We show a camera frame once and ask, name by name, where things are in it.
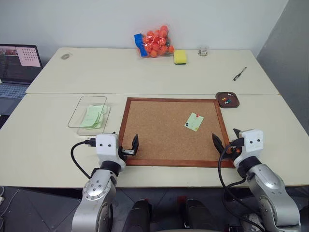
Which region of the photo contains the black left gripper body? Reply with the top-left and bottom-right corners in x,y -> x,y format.
118,145 -> 136,161

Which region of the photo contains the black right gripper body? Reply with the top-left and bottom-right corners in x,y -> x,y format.
224,138 -> 245,159

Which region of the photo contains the wood-framed cork board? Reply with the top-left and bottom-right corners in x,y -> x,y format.
118,97 -> 236,169

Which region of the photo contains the green paper note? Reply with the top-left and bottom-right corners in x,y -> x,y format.
184,112 -> 205,132

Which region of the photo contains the green paper notes stack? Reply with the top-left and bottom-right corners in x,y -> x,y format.
81,104 -> 110,131

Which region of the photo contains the brown dish of pushpins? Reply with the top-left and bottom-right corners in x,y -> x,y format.
215,91 -> 241,110

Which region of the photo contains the clear plastic tray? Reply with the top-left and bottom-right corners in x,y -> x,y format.
67,95 -> 112,135

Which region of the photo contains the black pen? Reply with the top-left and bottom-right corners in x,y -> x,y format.
233,66 -> 247,82

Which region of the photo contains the dark rounded shape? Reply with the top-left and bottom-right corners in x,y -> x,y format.
121,199 -> 153,232
183,198 -> 217,232

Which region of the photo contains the yellow sponge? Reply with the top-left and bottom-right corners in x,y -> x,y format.
173,49 -> 189,66

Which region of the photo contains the bag of orange balls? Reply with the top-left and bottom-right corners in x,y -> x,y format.
134,24 -> 175,59

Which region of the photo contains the open laptop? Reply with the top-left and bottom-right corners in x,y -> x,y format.
0,44 -> 44,100

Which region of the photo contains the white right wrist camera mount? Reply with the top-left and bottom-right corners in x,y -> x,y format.
240,129 -> 264,160

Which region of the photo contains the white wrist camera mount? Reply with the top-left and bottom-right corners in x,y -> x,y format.
240,129 -> 264,160
95,133 -> 126,170

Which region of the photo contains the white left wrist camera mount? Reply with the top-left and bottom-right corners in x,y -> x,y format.
95,133 -> 126,170

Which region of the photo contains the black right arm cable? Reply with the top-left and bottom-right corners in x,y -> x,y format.
217,142 -> 266,232

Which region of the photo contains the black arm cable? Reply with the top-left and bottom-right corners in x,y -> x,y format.
70,137 -> 98,180
217,142 -> 266,232

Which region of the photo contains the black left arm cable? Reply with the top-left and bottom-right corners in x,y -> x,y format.
70,137 -> 98,180

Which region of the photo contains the white cable on floor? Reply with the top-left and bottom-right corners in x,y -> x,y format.
0,185 -> 6,218

